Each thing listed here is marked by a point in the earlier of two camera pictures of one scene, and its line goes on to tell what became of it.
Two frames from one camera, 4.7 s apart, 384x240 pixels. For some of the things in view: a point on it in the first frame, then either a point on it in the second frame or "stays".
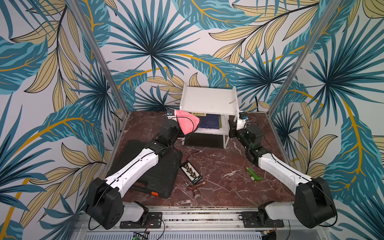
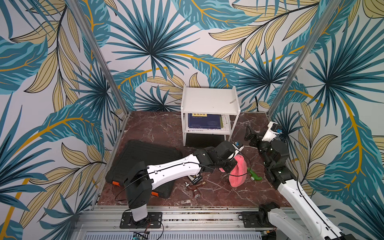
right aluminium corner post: x=333 y=7 stays
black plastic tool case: x=161 y=179 stays
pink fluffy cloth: x=188 y=122 to x=238 y=175
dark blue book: x=210 y=121 stays
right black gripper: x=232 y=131 to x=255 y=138
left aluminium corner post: x=108 y=69 stays
